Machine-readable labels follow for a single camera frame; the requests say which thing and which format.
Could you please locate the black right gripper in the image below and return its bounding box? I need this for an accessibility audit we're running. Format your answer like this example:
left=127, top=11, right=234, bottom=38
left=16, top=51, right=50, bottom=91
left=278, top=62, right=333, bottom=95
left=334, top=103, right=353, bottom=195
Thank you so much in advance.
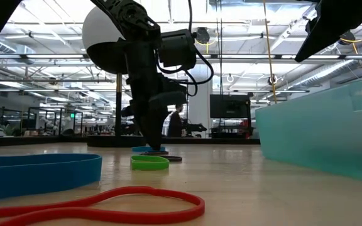
left=295, top=0, right=362, bottom=63

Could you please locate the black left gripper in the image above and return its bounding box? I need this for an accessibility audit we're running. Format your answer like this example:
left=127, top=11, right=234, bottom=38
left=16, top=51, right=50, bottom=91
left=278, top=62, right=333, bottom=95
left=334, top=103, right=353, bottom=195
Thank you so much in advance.
left=126, top=39, right=188, bottom=151

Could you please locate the small blue rubber band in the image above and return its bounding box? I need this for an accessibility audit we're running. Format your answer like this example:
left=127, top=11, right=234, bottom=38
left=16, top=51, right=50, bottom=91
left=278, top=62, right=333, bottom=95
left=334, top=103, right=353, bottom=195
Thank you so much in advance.
left=131, top=146, right=158, bottom=153

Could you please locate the thin dark rubber band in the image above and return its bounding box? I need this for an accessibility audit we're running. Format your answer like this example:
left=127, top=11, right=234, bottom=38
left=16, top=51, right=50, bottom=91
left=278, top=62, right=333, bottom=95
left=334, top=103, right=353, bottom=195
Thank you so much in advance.
left=139, top=151, right=184, bottom=163

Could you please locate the small green rubber band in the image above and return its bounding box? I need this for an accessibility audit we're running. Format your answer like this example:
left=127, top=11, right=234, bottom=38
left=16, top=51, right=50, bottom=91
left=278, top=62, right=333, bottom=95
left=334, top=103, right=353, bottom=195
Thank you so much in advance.
left=130, top=154, right=170, bottom=171

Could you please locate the red rubber band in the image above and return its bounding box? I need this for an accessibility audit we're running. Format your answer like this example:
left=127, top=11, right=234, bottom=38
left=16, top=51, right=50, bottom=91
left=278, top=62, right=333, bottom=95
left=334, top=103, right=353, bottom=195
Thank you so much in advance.
left=0, top=185, right=206, bottom=226

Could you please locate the wide blue rubber band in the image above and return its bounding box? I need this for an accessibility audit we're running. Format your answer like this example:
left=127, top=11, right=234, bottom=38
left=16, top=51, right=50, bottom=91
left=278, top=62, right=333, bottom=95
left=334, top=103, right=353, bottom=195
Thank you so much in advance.
left=0, top=153, right=103, bottom=203

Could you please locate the translucent teal plastic bin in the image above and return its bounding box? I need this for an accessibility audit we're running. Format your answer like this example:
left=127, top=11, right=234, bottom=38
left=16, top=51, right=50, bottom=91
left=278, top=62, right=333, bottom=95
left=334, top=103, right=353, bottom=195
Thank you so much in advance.
left=255, top=78, right=362, bottom=183

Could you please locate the person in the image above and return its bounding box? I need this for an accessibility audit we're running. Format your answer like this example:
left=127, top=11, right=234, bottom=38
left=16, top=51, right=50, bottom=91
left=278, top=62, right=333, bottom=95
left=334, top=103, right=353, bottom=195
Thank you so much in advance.
left=167, top=103, right=185, bottom=138

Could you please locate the white building column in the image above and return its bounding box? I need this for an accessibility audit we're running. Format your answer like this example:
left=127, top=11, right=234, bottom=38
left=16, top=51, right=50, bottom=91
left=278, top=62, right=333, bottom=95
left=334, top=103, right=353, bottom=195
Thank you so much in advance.
left=188, top=64, right=214, bottom=138

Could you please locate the black monitor screen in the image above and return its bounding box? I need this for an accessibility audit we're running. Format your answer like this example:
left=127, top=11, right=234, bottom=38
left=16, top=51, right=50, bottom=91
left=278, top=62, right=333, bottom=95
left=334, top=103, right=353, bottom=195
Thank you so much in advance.
left=209, top=94, right=252, bottom=120

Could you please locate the black and red cart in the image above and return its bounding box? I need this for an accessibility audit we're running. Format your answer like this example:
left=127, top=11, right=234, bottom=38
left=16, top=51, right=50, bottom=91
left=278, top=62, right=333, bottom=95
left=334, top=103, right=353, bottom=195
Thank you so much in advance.
left=211, top=125, right=255, bottom=139

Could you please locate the white globe lamp black base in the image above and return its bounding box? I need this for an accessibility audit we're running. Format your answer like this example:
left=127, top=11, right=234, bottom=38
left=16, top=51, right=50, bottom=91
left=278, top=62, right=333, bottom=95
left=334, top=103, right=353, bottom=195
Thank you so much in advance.
left=82, top=5, right=155, bottom=148

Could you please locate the black ceiling cable reel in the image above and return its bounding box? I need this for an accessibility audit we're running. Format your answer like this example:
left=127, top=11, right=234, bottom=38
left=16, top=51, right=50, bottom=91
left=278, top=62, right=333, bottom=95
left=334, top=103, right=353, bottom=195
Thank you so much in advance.
left=195, top=26, right=211, bottom=45
left=337, top=30, right=357, bottom=46

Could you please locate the silver ceiling duct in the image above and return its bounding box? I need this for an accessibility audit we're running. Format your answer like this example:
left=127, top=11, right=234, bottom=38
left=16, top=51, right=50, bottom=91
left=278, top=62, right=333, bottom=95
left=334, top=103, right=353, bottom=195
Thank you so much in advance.
left=289, top=58, right=362, bottom=92

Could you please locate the yellow hanging cable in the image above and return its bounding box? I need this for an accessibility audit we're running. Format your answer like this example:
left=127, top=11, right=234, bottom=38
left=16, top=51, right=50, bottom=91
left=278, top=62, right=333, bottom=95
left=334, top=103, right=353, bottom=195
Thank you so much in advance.
left=261, top=0, right=278, bottom=105

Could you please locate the black background workstation frame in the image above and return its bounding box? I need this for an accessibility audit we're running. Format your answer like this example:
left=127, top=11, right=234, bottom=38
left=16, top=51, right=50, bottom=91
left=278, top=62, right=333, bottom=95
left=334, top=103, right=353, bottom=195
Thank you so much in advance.
left=26, top=106, right=84, bottom=137

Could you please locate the black hanging cable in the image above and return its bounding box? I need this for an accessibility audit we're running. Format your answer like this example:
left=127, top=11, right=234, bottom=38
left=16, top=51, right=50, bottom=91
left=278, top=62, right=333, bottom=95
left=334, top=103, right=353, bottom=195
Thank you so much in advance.
left=214, top=0, right=224, bottom=95

